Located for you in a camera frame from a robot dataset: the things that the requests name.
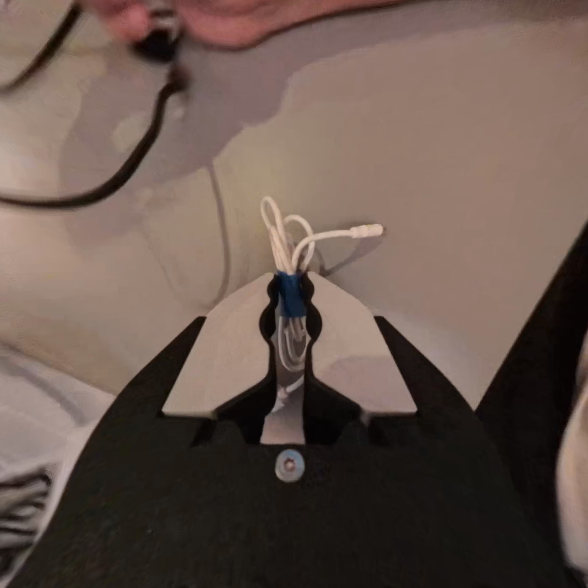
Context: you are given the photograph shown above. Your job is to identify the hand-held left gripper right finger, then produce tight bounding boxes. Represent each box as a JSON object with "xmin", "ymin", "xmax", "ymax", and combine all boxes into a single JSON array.
[{"xmin": 301, "ymin": 271, "xmax": 418, "ymax": 444}]

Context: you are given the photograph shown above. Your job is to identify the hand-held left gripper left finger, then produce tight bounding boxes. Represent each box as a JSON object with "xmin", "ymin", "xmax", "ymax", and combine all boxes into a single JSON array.
[{"xmin": 162, "ymin": 272, "xmax": 278, "ymax": 444}]

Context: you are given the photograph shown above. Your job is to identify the white cable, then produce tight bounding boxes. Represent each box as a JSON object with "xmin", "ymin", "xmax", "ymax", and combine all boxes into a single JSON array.
[{"xmin": 260, "ymin": 196, "xmax": 385, "ymax": 412}]

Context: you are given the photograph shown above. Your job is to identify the thick black hub cable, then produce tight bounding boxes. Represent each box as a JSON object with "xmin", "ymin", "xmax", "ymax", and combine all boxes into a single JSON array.
[{"xmin": 0, "ymin": 0, "xmax": 190, "ymax": 208}]

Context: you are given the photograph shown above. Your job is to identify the grey desk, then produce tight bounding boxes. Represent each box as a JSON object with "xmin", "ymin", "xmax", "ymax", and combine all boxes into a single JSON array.
[{"xmin": 0, "ymin": 0, "xmax": 588, "ymax": 414}]

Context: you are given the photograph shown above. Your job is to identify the person's light trousers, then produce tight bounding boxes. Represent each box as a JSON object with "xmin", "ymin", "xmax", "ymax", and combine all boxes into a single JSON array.
[{"xmin": 553, "ymin": 328, "xmax": 588, "ymax": 572}]

